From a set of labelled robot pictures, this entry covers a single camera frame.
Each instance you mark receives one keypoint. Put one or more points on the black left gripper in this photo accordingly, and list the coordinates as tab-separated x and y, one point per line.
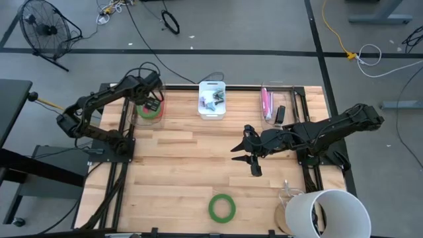
150	86

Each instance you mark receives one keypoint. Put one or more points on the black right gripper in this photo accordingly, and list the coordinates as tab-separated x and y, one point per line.
264	142

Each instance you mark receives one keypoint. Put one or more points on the pink tape roll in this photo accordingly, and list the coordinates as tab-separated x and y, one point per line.
162	110

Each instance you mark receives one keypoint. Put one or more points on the green tape roll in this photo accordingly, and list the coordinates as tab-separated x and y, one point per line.
145	115
211	208

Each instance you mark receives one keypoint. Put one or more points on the black stapler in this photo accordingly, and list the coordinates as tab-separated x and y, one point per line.
280	115

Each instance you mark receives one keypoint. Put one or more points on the purple staple remover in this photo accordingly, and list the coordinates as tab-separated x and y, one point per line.
204	99

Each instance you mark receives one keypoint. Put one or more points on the pink marker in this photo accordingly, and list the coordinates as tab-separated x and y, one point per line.
265	102

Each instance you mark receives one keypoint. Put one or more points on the blue staple remover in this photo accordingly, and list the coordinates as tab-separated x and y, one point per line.
211	106

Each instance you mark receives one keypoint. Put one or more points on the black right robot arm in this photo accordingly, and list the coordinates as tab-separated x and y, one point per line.
330	129

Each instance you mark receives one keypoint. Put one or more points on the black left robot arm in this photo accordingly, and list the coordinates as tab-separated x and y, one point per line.
99	97

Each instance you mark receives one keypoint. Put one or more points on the clear plastic bin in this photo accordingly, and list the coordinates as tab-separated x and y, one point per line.
138	122
287	99

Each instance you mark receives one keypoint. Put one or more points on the white plastic bin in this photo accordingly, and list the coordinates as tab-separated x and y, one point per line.
211	115

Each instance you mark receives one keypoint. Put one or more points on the white power adapter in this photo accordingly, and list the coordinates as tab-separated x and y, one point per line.
103	20

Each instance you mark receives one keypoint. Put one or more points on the white paper roll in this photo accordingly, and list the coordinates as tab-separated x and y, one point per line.
304	211

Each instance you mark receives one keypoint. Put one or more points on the black equipment stand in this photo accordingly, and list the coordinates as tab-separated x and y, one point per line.
59	158

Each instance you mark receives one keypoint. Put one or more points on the black floor fan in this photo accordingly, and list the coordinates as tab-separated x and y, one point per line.
44	29

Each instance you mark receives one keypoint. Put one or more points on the black desk top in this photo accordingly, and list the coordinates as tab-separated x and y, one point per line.
13	105

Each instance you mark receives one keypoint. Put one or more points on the grey desk leg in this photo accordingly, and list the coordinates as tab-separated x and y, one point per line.
403	105
380	18

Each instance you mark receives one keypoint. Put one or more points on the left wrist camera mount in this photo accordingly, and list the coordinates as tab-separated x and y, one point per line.
152	104

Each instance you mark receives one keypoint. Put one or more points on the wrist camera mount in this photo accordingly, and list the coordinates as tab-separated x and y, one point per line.
152	104
256	170

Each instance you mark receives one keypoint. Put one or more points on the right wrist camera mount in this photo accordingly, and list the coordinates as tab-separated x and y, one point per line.
256	170

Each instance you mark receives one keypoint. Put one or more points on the black aluminium table frame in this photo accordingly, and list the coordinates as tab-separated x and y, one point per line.
248	88

